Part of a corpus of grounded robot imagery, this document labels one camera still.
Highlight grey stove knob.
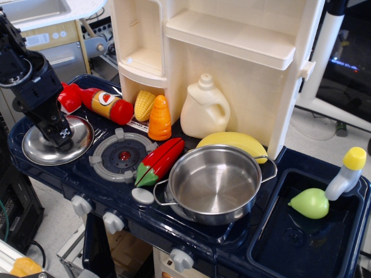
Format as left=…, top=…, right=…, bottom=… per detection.
left=170, top=248, right=194, bottom=272
left=71, top=195, right=93, bottom=217
left=103, top=212, right=125, bottom=235

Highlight grey toy stove burner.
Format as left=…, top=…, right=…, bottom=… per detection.
left=89, top=128, right=158, bottom=184

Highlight cream toy detergent jug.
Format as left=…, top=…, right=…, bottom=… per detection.
left=180, top=74, right=231, bottom=138

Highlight navy toy sink basin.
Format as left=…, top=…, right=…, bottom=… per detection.
left=248, top=170, right=369, bottom=277

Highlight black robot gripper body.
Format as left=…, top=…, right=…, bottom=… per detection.
left=1, top=50, right=66, bottom=130

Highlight grey toy faucet yellow cap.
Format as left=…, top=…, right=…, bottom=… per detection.
left=325, top=147, right=367, bottom=201

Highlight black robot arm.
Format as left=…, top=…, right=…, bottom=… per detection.
left=1, top=12, right=72, bottom=147

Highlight red toy ketchup bottle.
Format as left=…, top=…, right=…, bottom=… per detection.
left=70, top=84, right=134, bottom=125

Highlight green toy pear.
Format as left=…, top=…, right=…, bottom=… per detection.
left=288, top=188, right=329, bottom=220

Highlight grey stove knob left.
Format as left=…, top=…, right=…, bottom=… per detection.
left=71, top=195, right=93, bottom=217

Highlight cream toy kitchen shelf unit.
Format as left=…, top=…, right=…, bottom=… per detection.
left=109, top=1, right=324, bottom=159

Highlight orange toy carrot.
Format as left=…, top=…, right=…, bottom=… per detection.
left=148, top=95, right=172, bottom=141

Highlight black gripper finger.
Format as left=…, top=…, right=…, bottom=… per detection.
left=39, top=125, right=60, bottom=147
left=54, top=118, right=71, bottom=147

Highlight steel pot with handles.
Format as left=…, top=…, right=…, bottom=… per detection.
left=164, top=144, right=278, bottom=226

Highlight navy toy kitchen counter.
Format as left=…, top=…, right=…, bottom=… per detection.
left=8, top=74, right=371, bottom=278

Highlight red toy chili pepper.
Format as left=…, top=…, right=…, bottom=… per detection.
left=134, top=137, right=185, bottom=187

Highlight steel pot lid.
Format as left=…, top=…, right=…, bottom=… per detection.
left=22, top=115, right=94, bottom=166

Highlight red toy meat slice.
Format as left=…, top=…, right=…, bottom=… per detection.
left=58, top=82, right=82, bottom=115

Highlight yellow toy banana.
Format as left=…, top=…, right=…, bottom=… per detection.
left=197, top=131, right=267, bottom=157

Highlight yellow toy corn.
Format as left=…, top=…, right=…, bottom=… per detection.
left=134, top=90, right=156, bottom=122

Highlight grey stove knob middle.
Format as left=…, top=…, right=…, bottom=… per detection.
left=103, top=212, right=125, bottom=235

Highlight grey round button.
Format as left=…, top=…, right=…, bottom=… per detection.
left=131, top=188, right=155, bottom=205

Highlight grey stove knob right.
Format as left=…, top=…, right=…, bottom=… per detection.
left=170, top=248, right=194, bottom=272

